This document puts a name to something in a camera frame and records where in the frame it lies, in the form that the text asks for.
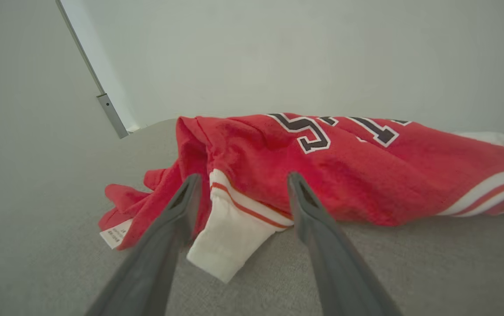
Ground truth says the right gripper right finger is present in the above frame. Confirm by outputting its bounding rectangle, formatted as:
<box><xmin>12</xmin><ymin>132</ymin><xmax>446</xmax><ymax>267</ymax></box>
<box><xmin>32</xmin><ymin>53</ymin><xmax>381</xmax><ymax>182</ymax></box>
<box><xmin>287</xmin><ymin>171</ymin><xmax>404</xmax><ymax>316</ymax></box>

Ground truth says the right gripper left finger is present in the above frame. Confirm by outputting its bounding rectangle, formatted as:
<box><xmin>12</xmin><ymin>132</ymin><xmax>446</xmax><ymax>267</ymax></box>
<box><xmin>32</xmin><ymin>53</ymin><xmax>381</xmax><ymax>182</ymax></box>
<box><xmin>84</xmin><ymin>173</ymin><xmax>203</xmax><ymax>316</ymax></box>

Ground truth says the red and white basketball jersey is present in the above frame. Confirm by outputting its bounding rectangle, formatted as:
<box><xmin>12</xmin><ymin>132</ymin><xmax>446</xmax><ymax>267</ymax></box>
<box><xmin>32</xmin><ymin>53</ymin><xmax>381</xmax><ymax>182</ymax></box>
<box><xmin>98</xmin><ymin>113</ymin><xmax>504</xmax><ymax>284</ymax></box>

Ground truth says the grey metal wall strip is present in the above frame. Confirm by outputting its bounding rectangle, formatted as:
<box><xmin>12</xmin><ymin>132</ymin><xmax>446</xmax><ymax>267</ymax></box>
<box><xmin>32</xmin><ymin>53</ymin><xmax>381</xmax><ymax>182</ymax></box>
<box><xmin>55</xmin><ymin>0</ymin><xmax>130</xmax><ymax>139</ymax></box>

